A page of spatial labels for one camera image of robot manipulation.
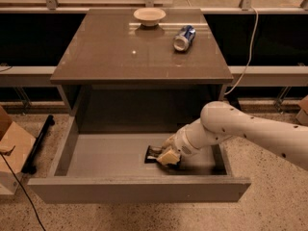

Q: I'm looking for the black rxbar chocolate wrapper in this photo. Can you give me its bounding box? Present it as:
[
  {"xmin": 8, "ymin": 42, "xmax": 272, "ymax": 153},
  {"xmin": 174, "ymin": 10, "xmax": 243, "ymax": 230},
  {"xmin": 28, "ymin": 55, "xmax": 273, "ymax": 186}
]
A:
[{"xmin": 143, "ymin": 144, "xmax": 181, "ymax": 169}]

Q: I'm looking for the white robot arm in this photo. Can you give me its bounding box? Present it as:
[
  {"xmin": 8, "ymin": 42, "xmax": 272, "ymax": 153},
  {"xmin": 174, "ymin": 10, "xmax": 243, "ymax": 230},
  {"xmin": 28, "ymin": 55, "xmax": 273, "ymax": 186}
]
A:
[{"xmin": 157, "ymin": 101, "xmax": 308, "ymax": 170}]

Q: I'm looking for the grey cabinet with glossy top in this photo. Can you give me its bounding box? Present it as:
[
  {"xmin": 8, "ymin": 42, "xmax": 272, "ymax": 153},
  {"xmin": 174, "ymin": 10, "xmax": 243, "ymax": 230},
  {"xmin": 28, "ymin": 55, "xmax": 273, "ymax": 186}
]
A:
[{"xmin": 50, "ymin": 7, "xmax": 235, "ymax": 135}]

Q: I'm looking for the blue soda can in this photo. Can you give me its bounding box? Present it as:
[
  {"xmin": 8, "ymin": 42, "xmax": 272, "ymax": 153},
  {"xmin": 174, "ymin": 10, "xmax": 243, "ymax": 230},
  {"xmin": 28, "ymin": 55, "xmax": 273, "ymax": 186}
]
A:
[{"xmin": 173, "ymin": 25, "xmax": 195, "ymax": 52}]

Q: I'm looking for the black bar on floor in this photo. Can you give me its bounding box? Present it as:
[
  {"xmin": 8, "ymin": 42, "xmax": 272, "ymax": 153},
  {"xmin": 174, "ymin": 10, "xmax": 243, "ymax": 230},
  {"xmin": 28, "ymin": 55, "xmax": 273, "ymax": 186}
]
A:
[{"xmin": 21, "ymin": 115, "xmax": 55, "ymax": 174}]

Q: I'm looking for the open grey drawer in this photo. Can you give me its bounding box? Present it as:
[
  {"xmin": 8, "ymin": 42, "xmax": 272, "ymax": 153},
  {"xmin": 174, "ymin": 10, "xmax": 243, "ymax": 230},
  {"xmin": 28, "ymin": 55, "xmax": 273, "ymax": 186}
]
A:
[{"xmin": 27, "ymin": 90, "xmax": 252, "ymax": 205}]

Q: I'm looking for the white window rail frame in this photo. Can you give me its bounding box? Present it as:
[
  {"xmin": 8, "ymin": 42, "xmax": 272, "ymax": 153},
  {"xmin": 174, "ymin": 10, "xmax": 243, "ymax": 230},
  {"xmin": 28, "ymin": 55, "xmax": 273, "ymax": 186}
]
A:
[{"xmin": 0, "ymin": 0, "xmax": 308, "ymax": 87}]

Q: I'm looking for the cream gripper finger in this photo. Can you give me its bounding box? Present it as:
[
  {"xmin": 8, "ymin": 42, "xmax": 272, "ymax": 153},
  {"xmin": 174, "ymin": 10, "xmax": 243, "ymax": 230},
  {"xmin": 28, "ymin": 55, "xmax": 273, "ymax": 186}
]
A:
[
  {"xmin": 157, "ymin": 147, "xmax": 181, "ymax": 166},
  {"xmin": 162, "ymin": 135, "xmax": 174, "ymax": 149}
]

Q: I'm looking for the cardboard box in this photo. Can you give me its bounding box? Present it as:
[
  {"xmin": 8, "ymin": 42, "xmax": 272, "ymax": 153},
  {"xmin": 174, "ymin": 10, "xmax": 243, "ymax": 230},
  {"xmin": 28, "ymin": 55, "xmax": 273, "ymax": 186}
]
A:
[{"xmin": 0, "ymin": 106, "xmax": 36, "ymax": 195}]

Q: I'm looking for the black cable on floor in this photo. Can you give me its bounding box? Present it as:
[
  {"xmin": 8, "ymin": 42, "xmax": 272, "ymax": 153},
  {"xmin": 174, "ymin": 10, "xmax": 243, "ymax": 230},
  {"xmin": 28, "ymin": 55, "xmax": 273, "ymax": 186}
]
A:
[{"xmin": 0, "ymin": 152, "xmax": 47, "ymax": 231}]

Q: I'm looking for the white cable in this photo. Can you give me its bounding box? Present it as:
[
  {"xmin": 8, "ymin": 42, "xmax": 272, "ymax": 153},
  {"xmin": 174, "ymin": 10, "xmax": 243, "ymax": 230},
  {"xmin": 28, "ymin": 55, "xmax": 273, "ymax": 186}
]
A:
[{"xmin": 223, "ymin": 7, "xmax": 260, "ymax": 97}]

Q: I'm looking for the white ceramic bowl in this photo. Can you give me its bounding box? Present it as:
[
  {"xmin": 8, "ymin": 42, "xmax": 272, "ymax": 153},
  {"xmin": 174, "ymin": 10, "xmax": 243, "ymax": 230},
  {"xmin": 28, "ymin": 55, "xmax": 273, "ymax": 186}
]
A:
[{"xmin": 134, "ymin": 8, "xmax": 166, "ymax": 27}]

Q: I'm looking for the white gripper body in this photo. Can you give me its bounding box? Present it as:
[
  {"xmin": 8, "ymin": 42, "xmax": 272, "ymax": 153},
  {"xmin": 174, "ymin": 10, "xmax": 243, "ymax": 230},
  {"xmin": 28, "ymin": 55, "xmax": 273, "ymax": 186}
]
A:
[{"xmin": 172, "ymin": 127, "xmax": 200, "ymax": 157}]

